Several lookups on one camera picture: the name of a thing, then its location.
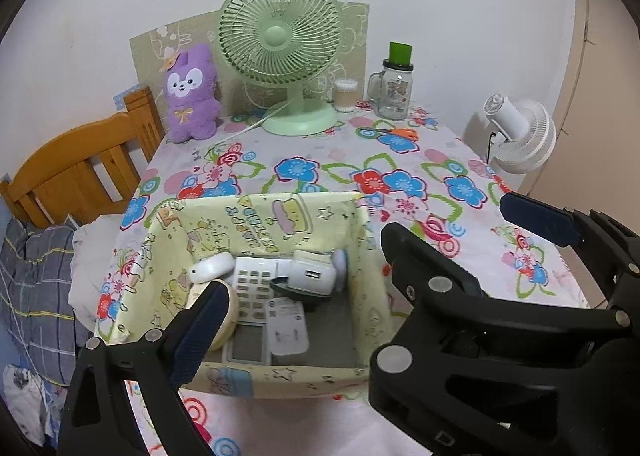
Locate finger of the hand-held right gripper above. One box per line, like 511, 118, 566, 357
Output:
499, 192, 640, 321
369, 222, 640, 456

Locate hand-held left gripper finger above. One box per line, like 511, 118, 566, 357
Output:
59, 280, 229, 456

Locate round cream case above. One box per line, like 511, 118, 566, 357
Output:
187, 281, 241, 353

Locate white round object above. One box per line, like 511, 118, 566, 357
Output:
330, 248, 350, 294

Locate white earbud case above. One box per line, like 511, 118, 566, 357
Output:
187, 254, 236, 285

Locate silver air conditioner remote control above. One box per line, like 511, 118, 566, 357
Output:
221, 256, 281, 367

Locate yellow printed fabric storage box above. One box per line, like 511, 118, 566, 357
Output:
95, 191, 396, 400

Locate white charger plug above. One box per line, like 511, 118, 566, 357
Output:
287, 250, 337, 295

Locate black plastic object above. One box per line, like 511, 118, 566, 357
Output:
270, 276, 333, 315

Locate floral tablecloth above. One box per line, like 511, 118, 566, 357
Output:
92, 103, 591, 456

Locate white clip fan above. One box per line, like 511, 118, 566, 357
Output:
482, 93, 557, 175

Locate glass jar mug green lid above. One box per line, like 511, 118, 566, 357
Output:
368, 42, 416, 121

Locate cotton swab container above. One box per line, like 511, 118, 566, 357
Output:
333, 79, 359, 113

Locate plaid grey pillow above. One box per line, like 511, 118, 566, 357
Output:
0, 216, 94, 387

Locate beige door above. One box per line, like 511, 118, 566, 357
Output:
520, 0, 640, 221

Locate white patterned cloth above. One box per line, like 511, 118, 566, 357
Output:
2, 363, 51, 447

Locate wooden bed headboard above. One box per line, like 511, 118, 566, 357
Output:
0, 88, 166, 229

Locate purple plush toy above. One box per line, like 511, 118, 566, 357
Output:
162, 43, 222, 144

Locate green desk fan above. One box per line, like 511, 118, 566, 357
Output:
218, 0, 345, 137

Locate orange handled scissors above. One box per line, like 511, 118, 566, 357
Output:
372, 126, 420, 143

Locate white fan cable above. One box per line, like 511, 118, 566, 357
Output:
227, 103, 292, 137

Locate blue wall sheet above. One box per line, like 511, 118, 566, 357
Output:
112, 86, 142, 111

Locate beige printed wall sheet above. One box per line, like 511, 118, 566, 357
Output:
130, 0, 371, 119

